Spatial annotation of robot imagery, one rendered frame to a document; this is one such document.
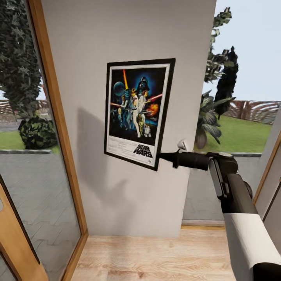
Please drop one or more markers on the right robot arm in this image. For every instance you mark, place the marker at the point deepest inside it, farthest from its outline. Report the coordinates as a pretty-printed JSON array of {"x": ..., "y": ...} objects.
[{"x": 253, "y": 255}]

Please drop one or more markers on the poster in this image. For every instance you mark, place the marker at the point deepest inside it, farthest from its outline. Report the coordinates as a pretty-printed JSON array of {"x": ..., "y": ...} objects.
[{"x": 137, "y": 99}]

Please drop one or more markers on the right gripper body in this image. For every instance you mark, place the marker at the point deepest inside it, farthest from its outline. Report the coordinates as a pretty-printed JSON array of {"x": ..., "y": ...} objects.
[{"x": 185, "y": 159}]

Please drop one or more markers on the door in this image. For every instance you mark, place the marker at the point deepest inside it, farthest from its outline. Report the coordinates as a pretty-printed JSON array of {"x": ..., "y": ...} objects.
[{"x": 43, "y": 229}]

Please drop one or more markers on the fixed window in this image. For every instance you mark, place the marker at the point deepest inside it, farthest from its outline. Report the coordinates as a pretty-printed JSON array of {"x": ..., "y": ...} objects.
[{"x": 240, "y": 109}]

